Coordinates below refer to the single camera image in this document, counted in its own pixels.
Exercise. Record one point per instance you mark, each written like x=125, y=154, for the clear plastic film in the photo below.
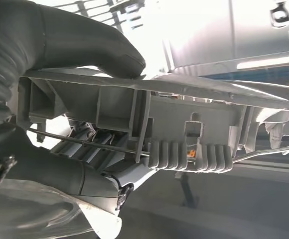
x=35, y=214

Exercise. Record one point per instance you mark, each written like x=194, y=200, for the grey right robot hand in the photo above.
x=85, y=43

